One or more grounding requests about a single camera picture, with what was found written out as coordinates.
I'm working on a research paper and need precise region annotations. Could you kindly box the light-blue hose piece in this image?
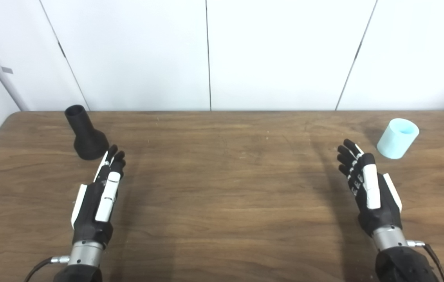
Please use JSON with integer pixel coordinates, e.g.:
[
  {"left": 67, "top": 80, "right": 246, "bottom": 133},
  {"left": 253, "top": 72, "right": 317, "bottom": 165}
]
[{"left": 376, "top": 118, "right": 419, "bottom": 159}]

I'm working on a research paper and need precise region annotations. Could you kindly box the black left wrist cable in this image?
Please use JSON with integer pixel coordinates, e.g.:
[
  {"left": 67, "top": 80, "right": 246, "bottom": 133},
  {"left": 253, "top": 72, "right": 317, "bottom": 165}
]
[{"left": 24, "top": 256, "right": 70, "bottom": 282}]

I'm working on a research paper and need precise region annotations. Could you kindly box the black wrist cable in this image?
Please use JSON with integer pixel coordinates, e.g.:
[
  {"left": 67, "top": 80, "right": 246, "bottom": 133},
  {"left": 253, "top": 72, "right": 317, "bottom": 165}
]
[
  {"left": 24, "top": 256, "right": 70, "bottom": 282},
  {"left": 407, "top": 240, "right": 444, "bottom": 282}
]

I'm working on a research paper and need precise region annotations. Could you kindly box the black flared nozzle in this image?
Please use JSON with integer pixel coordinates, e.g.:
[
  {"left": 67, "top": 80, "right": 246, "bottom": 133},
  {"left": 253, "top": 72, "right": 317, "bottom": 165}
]
[{"left": 64, "top": 105, "right": 110, "bottom": 161}]

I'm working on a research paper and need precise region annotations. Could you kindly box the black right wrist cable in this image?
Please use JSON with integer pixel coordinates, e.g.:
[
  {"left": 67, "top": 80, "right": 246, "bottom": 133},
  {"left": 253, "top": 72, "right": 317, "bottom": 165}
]
[{"left": 407, "top": 240, "right": 444, "bottom": 282}]

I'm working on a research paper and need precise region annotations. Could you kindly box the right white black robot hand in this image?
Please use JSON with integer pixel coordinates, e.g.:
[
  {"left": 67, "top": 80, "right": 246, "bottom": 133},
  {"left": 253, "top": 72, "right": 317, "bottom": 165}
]
[{"left": 337, "top": 139, "right": 403, "bottom": 237}]

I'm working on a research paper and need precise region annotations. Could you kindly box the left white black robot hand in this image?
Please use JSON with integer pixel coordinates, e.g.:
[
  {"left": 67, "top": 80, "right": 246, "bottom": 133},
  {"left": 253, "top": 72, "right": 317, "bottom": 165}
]
[{"left": 71, "top": 145, "right": 126, "bottom": 248}]

